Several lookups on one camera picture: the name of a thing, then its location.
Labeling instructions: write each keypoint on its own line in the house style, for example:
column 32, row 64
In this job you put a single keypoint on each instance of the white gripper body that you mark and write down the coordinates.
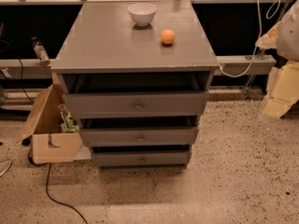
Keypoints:
column 290, row 36

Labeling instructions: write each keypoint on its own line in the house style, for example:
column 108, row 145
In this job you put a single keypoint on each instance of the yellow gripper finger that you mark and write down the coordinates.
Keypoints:
column 282, row 91

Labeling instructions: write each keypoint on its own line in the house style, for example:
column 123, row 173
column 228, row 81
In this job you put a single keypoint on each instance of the grey drawer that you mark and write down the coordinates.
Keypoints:
column 141, row 158
column 135, row 104
column 121, row 137

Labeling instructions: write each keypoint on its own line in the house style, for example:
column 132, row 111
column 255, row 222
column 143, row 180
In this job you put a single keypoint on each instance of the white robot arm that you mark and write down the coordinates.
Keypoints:
column 289, row 36

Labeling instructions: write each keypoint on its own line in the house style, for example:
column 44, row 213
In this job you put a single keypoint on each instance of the grey drawer cabinet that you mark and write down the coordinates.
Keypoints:
column 105, row 52

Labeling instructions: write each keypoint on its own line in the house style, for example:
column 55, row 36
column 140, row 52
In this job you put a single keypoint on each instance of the grey bottom drawer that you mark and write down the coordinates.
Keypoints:
column 141, row 158

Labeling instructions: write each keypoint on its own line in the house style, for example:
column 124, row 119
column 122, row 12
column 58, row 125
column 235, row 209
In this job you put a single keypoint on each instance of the grey top drawer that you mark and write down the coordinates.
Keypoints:
column 135, row 104

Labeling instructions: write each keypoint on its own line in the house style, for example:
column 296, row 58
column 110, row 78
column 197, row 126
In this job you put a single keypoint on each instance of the open cardboard box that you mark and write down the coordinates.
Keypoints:
column 43, row 127

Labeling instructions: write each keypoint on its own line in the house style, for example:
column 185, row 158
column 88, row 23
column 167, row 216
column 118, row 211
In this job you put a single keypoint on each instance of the metal tripod pole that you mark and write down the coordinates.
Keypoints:
column 258, row 53

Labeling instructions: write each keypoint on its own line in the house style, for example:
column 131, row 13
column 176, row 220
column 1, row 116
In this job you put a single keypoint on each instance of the orange ball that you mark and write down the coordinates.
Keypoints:
column 168, row 36

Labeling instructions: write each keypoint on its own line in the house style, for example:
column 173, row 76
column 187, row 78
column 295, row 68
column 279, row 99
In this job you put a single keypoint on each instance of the white bowl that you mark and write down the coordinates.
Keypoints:
column 142, row 14

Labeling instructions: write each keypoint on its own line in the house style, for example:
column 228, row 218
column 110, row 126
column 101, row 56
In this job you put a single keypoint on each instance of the green snack bag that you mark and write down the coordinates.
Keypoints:
column 68, row 125

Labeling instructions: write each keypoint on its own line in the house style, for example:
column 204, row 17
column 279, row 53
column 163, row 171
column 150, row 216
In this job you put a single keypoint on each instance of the clear plastic bottle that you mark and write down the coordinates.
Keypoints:
column 40, row 51

